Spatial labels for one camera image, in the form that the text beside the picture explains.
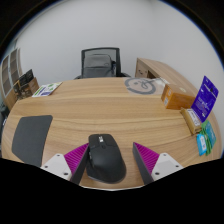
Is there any small blue packet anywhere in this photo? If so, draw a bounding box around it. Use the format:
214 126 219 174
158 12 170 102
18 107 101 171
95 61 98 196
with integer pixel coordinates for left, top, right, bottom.
195 133 208 157

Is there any black mesh office chair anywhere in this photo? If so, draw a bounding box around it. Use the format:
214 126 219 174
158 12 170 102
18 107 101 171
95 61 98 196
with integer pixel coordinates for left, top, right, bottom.
73 47 132 80

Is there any dark grey computer mouse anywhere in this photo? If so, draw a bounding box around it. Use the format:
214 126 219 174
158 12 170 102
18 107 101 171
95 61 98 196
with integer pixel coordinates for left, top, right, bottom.
86 133 127 185

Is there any wooden side desk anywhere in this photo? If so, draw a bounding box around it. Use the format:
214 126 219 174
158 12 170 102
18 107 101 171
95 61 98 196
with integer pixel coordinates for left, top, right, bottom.
134 57 198 98

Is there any tan cardboard box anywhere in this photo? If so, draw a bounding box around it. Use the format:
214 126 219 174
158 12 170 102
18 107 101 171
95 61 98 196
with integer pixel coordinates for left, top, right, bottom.
12 81 22 100

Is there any dark grey mouse pad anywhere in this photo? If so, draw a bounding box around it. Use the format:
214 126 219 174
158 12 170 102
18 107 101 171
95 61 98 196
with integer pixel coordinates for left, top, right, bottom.
11 114 54 168

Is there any black padded office chair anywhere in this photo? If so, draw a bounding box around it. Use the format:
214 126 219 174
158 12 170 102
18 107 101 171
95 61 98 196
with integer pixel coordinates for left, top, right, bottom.
0 105 11 136

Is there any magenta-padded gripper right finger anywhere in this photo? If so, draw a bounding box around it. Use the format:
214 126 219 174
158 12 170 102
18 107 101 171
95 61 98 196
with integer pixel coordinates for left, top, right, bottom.
132 142 184 185

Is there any dark printed cardboard box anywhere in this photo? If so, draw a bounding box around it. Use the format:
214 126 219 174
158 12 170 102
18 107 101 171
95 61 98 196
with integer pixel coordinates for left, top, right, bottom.
18 68 35 86

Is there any green packet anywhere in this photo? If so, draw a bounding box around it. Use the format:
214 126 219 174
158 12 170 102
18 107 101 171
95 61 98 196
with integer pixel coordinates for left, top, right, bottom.
199 120 218 156

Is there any purple card package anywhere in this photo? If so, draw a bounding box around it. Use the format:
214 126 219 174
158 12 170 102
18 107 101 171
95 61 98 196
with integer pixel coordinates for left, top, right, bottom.
190 75 220 123

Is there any grey backpack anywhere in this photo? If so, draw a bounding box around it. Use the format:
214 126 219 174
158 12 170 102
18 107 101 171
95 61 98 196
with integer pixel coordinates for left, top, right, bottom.
82 53 116 79

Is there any small tan labelled box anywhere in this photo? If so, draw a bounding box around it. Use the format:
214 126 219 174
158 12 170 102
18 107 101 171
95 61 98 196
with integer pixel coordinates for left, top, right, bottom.
180 107 203 136

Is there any brown cardboard box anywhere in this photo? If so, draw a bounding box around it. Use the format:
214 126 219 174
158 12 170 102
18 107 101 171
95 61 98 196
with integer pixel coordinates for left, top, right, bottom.
20 77 40 98

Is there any wooden shelf unit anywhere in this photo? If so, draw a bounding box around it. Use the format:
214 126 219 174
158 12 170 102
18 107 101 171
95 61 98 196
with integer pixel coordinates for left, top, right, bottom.
0 48 24 111

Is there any orange-brown box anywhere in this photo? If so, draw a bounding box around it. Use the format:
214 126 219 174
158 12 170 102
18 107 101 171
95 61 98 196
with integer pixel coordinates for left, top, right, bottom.
160 83 196 111

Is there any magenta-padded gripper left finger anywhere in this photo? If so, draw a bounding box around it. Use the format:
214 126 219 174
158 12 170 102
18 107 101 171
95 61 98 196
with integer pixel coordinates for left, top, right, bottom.
40 142 92 185

